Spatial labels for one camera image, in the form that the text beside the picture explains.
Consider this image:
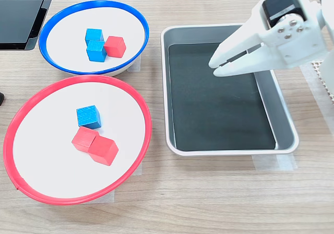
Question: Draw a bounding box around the red cube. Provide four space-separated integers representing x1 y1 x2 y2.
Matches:
71 126 100 153
103 36 127 59
87 135 120 167

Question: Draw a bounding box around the blue cube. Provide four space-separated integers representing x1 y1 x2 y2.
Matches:
86 40 108 62
85 28 104 46
76 104 102 130

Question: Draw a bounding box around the steel tray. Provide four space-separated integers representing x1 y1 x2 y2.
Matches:
160 24 300 157

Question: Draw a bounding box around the black tray mat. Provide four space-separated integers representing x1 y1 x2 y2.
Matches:
168 42 277 151

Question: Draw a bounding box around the blue-rimmed white plate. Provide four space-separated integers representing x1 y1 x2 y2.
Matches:
38 0 150 77

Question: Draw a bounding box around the red-rimmed white plate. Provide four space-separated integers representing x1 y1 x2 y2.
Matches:
3 74 152 206

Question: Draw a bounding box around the black electronic device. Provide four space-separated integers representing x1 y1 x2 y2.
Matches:
0 0 58 51

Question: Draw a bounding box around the pale perforated base plate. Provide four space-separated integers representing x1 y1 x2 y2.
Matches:
312 60 334 103

